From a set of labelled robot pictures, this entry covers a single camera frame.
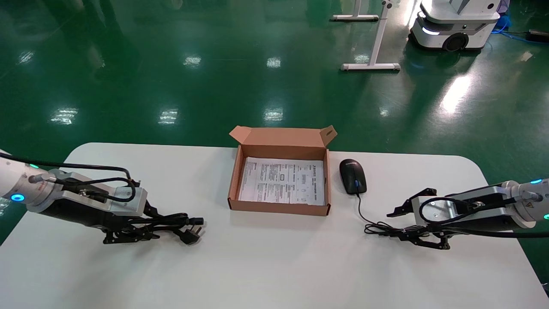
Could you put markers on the white desk leg foot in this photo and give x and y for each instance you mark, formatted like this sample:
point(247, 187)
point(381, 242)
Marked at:
point(356, 17)

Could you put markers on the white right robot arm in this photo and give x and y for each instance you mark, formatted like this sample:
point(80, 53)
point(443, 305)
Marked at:
point(532, 206)

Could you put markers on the open brown cardboard box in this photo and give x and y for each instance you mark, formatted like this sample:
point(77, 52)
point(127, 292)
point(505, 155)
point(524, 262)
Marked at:
point(279, 146)

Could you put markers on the white T-shaped desk leg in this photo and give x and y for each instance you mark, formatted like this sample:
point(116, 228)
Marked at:
point(371, 66)

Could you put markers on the white wheeled mobile robot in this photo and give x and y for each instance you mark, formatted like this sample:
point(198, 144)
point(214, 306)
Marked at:
point(472, 19)

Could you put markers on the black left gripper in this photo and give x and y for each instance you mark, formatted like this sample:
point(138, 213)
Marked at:
point(81, 214)

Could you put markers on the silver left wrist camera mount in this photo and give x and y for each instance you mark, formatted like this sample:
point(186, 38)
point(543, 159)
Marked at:
point(124, 205)

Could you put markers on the printed white paper sheet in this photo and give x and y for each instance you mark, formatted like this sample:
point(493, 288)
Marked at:
point(279, 180)

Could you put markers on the black power adapter brick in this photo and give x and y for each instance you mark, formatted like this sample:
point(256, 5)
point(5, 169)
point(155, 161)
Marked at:
point(539, 35)

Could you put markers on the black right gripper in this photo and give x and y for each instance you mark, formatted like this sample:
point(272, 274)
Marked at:
point(480, 224)

